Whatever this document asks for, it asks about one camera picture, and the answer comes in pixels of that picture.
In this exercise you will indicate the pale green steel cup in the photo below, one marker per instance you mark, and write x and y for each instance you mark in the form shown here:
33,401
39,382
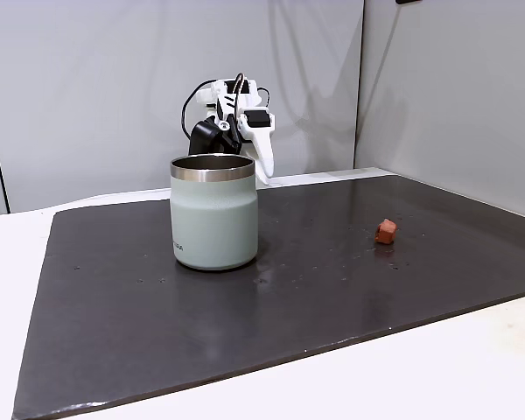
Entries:
214,219

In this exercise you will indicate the black camera box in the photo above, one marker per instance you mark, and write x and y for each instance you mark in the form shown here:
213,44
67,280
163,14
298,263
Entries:
205,133

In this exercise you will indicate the black wall fixture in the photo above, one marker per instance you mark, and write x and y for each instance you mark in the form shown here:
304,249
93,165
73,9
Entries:
409,2

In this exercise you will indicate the small red cube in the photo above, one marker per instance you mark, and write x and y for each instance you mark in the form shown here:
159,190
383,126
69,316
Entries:
386,232

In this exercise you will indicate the black table mat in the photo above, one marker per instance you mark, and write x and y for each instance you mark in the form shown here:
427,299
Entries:
157,328

